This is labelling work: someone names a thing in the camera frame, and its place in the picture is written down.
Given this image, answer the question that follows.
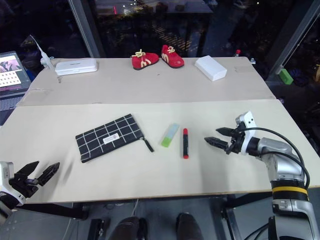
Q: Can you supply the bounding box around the white cardboard box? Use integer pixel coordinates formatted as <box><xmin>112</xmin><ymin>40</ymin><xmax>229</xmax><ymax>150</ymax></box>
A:
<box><xmin>194</xmin><ymin>55</ymin><xmax>228</xmax><ymax>83</ymax></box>

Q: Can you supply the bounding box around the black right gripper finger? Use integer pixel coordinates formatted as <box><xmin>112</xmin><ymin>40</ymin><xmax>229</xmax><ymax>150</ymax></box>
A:
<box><xmin>215</xmin><ymin>127</ymin><xmax>236</xmax><ymax>137</ymax></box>
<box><xmin>204</xmin><ymin>136</ymin><xmax>230</xmax><ymax>151</ymax></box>

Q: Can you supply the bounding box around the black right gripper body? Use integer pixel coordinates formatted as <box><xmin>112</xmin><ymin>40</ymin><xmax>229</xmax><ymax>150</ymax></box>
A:
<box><xmin>225</xmin><ymin>124</ymin><xmax>245</xmax><ymax>155</ymax></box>

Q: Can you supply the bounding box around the black white-grid pencil case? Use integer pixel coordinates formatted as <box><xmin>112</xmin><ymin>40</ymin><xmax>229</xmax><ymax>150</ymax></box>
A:
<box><xmin>75</xmin><ymin>113</ymin><xmax>155</xmax><ymax>165</ymax></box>

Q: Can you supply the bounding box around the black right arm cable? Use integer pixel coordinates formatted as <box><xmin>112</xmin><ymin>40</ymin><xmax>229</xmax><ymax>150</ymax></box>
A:
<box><xmin>238</xmin><ymin>126</ymin><xmax>311</xmax><ymax>189</ymax></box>

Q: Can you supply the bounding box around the dark rounded shape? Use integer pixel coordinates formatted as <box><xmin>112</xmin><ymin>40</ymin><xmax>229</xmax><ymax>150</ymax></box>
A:
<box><xmin>175</xmin><ymin>212</ymin><xmax>205</xmax><ymax>240</ymax></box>
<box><xmin>109</xmin><ymin>215</ymin><xmax>149</xmax><ymax>240</ymax></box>

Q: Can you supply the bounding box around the red and black marker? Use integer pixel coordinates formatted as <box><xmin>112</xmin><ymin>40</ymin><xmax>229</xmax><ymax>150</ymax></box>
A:
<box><xmin>181</xmin><ymin>127</ymin><xmax>190</xmax><ymax>160</ymax></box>

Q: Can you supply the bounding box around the thin white cable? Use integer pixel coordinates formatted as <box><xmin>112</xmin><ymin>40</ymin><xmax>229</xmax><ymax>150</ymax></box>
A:
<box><xmin>131</xmin><ymin>198</ymin><xmax>140</xmax><ymax>219</ymax></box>

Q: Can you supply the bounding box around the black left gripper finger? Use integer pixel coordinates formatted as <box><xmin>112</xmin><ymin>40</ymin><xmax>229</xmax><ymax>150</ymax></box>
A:
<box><xmin>14</xmin><ymin>160</ymin><xmax>40</xmax><ymax>182</ymax></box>
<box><xmin>37</xmin><ymin>162</ymin><xmax>61</xmax><ymax>187</ymax></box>

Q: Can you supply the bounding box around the green box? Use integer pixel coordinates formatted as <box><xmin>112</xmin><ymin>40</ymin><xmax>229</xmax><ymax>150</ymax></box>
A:
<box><xmin>278</xmin><ymin>68</ymin><xmax>295</xmax><ymax>86</ymax></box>

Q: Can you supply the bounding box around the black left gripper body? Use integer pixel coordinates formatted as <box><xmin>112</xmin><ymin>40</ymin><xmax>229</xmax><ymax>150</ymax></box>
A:
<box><xmin>8</xmin><ymin>174</ymin><xmax>41</xmax><ymax>199</ymax></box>

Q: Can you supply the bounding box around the white glasses case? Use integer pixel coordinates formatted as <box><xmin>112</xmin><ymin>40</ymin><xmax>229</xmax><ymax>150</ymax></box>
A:
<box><xmin>54</xmin><ymin>58</ymin><xmax>99</xmax><ymax>77</ymax></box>

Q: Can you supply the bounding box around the grey metal window post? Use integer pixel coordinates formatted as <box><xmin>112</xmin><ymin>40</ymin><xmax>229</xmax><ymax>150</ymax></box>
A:
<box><xmin>66</xmin><ymin>0</ymin><xmax>107</xmax><ymax>59</ymax></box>
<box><xmin>264</xmin><ymin>0</ymin><xmax>320</xmax><ymax>77</ymax></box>

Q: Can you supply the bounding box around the red shoe with yellow laces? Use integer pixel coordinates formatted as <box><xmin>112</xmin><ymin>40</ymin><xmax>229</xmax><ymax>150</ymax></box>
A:
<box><xmin>131</xmin><ymin>48</ymin><xmax>160</xmax><ymax>71</ymax></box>
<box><xmin>160</xmin><ymin>44</ymin><xmax>185</xmax><ymax>69</ymax></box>

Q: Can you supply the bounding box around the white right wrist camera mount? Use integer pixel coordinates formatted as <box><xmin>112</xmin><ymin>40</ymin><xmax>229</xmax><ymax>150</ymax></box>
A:
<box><xmin>234</xmin><ymin>111</ymin><xmax>257</xmax><ymax>156</ymax></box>

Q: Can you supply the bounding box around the white cable adapter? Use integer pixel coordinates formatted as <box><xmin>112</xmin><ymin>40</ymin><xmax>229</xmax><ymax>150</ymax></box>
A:
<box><xmin>29</xmin><ymin>34</ymin><xmax>55</xmax><ymax>71</ymax></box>

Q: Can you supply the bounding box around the black table frame beam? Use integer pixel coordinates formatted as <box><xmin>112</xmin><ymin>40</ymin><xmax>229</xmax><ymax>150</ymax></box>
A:
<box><xmin>219</xmin><ymin>191</ymin><xmax>274</xmax><ymax>240</ymax></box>
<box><xmin>22</xmin><ymin>201</ymin><xmax>90</xmax><ymax>221</ymax></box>

